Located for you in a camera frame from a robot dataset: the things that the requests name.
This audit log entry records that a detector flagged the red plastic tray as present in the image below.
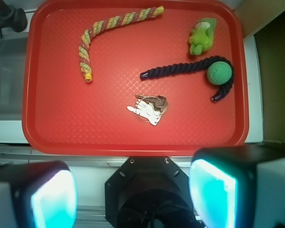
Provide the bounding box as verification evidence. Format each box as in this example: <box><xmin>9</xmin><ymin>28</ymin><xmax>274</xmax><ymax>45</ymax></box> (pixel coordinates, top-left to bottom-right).
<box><xmin>22</xmin><ymin>0</ymin><xmax>249</xmax><ymax>156</ymax></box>

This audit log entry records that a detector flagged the dark purple rope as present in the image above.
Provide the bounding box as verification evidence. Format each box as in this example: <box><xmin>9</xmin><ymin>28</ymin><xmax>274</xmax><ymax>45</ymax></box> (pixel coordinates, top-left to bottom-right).
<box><xmin>140</xmin><ymin>55</ymin><xmax>235</xmax><ymax>103</ymax></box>

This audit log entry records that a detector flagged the multicolour twisted rope toy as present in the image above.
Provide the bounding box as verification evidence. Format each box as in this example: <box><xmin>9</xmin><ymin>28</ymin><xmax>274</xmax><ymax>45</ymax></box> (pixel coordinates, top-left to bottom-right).
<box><xmin>78</xmin><ymin>6</ymin><xmax>164</xmax><ymax>83</ymax></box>

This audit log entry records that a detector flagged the green dimpled ball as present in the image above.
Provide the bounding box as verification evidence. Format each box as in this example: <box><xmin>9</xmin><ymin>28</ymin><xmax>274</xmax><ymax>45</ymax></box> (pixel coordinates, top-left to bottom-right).
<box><xmin>207</xmin><ymin>61</ymin><xmax>232</xmax><ymax>86</ymax></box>

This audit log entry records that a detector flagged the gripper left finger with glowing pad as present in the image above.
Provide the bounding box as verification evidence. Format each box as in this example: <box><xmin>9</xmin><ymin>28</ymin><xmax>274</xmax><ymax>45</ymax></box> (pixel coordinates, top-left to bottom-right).
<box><xmin>0</xmin><ymin>161</ymin><xmax>78</xmax><ymax>228</ymax></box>

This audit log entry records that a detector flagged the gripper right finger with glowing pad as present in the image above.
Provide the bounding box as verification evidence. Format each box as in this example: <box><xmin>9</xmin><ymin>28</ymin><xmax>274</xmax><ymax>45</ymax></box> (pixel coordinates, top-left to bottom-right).
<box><xmin>189</xmin><ymin>144</ymin><xmax>285</xmax><ymax>228</ymax></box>

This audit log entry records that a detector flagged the grey metal bin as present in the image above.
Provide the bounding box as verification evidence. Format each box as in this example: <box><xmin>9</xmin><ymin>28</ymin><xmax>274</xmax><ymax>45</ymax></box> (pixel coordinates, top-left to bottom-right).
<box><xmin>0</xmin><ymin>38</ymin><xmax>27</xmax><ymax>121</ymax></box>

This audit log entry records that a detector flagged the black clamp knob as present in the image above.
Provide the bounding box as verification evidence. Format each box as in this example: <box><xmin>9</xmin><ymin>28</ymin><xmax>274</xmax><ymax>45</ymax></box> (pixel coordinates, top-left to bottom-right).
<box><xmin>0</xmin><ymin>0</ymin><xmax>28</xmax><ymax>38</ymax></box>

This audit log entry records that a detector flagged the green plush animal toy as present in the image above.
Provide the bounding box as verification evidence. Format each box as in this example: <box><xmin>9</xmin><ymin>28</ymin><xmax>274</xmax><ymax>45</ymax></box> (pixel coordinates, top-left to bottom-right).
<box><xmin>189</xmin><ymin>18</ymin><xmax>217</xmax><ymax>56</ymax></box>

